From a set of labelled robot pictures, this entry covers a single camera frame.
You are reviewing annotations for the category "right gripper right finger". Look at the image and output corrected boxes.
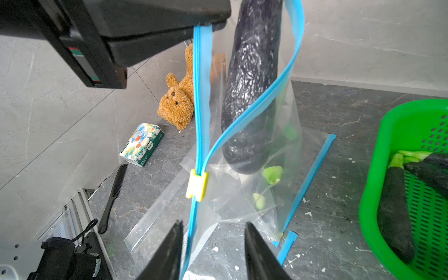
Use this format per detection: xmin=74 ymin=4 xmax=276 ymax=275
xmin=245 ymin=222 xmax=291 ymax=280

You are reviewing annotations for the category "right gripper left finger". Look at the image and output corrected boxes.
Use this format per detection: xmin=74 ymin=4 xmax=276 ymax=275
xmin=137 ymin=220 xmax=183 ymax=280

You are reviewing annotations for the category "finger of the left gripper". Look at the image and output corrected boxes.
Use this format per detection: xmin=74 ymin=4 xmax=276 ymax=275
xmin=1 ymin=0 xmax=231 ymax=89

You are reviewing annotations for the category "clear zip-top bag blue zipper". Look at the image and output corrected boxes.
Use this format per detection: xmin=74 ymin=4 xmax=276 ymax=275
xmin=180 ymin=1 xmax=305 ymax=280

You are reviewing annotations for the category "yellow zipper slider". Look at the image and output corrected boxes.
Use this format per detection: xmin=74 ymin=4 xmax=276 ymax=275
xmin=185 ymin=169 xmax=209 ymax=202

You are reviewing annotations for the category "black comb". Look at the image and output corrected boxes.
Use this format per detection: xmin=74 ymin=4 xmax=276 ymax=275
xmin=98 ymin=163 xmax=128 ymax=234

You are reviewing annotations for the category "brown teddy bear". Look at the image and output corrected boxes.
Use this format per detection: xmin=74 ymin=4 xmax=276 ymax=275
xmin=157 ymin=42 xmax=226 ymax=131

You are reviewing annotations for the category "colourful tissue pack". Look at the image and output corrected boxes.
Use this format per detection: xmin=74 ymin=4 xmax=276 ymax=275
xmin=119 ymin=123 xmax=164 ymax=167

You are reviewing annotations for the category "green plastic basket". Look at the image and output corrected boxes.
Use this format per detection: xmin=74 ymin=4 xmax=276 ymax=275
xmin=359 ymin=99 xmax=448 ymax=280

